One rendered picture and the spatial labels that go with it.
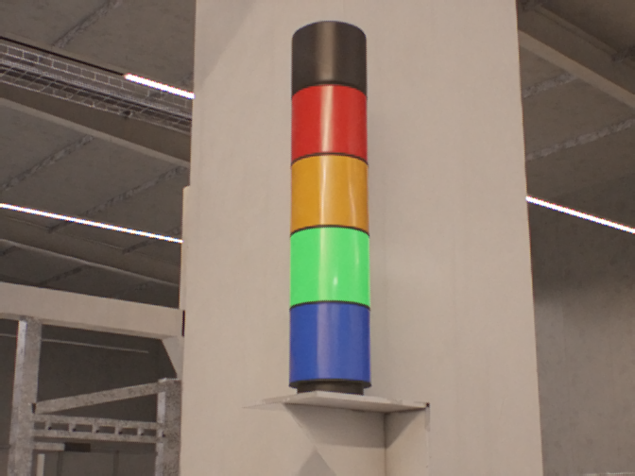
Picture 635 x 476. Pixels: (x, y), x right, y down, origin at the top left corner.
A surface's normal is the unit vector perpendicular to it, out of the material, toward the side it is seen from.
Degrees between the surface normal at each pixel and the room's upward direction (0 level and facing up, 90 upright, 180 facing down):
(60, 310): 90
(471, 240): 90
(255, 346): 90
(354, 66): 90
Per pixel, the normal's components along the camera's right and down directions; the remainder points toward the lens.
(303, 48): -0.63, -0.21
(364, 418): 0.64, -0.21
